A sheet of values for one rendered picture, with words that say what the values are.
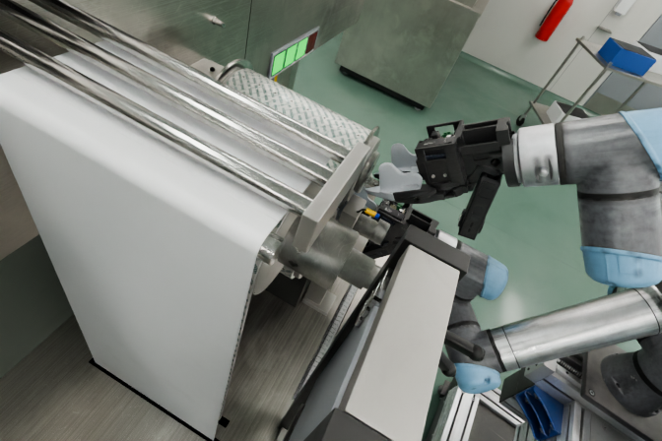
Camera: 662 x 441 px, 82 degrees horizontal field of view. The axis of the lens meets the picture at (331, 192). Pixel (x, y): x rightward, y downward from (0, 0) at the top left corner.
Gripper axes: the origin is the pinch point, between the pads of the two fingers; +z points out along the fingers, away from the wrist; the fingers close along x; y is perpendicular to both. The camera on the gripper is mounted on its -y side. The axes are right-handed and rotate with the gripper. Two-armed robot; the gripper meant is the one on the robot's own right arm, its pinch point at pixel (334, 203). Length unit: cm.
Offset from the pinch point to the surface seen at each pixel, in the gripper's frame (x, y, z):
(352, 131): 7.0, 22.2, 0.6
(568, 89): -444, -92, -136
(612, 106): -445, -90, -187
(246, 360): 28.4, -19.1, -0.4
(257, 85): 7.4, 22.1, 17.3
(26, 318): 43, -10, 30
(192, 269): 41.5, 27.4, 1.9
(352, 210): 11.0, 11.4, -4.8
